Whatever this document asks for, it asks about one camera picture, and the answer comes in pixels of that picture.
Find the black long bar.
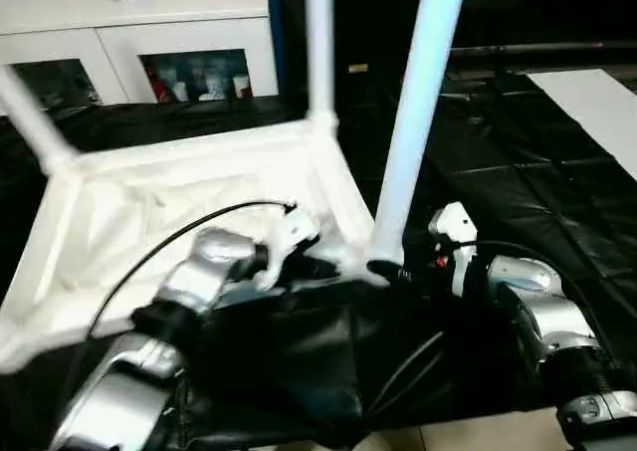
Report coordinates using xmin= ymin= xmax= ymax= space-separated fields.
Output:
xmin=446 ymin=41 xmax=637 ymax=60

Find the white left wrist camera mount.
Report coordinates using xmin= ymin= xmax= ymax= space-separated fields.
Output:
xmin=255 ymin=203 xmax=320 ymax=294

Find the white plastic table leg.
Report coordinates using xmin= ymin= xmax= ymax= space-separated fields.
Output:
xmin=305 ymin=0 xmax=340 ymax=129
xmin=0 ymin=64 xmax=77 ymax=174
xmin=366 ymin=0 xmax=470 ymax=274

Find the white cabinet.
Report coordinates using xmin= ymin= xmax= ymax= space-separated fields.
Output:
xmin=0 ymin=0 xmax=281 ymax=108

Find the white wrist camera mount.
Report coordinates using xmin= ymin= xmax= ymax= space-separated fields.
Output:
xmin=427 ymin=200 xmax=480 ymax=299
xmin=255 ymin=203 xmax=320 ymax=294

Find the black mat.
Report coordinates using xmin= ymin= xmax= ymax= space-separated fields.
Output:
xmin=0 ymin=80 xmax=637 ymax=451

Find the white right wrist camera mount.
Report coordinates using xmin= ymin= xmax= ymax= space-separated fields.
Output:
xmin=427 ymin=200 xmax=480 ymax=299

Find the white flat sheet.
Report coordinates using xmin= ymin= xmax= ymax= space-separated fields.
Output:
xmin=526 ymin=69 xmax=637 ymax=179

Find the red white small bottle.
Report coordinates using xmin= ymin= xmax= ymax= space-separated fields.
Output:
xmin=147 ymin=65 xmax=174 ymax=104

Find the black case with gold label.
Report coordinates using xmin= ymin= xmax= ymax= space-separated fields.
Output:
xmin=268 ymin=0 xmax=455 ymax=118

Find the white plastic table top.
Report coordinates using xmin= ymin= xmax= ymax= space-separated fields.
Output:
xmin=0 ymin=113 xmax=395 ymax=378

